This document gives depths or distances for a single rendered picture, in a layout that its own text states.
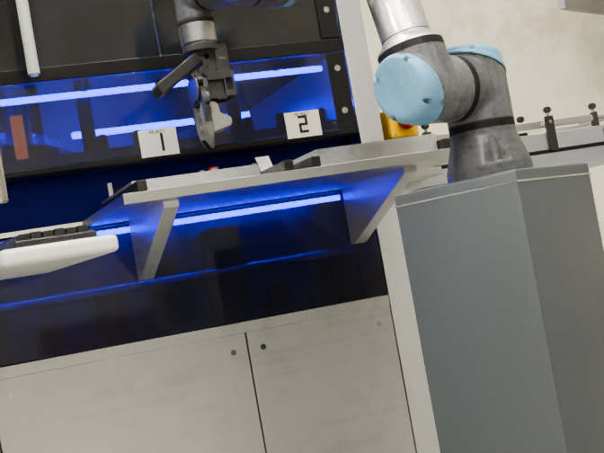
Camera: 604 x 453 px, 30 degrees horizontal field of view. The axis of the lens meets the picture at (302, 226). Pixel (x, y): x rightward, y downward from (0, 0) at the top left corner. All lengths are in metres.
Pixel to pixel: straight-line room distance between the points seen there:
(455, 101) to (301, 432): 0.96
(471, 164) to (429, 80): 0.19
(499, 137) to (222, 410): 0.92
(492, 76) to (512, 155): 0.14
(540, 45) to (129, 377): 3.27
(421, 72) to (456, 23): 3.68
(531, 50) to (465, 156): 3.36
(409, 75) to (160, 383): 0.95
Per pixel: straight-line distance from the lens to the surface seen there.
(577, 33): 5.19
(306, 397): 2.54
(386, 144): 2.24
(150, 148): 2.48
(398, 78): 1.86
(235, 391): 2.49
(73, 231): 1.94
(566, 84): 5.20
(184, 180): 2.21
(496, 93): 1.97
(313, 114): 2.60
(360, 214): 2.51
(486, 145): 1.95
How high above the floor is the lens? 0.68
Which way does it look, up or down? 2 degrees up
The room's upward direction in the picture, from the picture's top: 10 degrees counter-clockwise
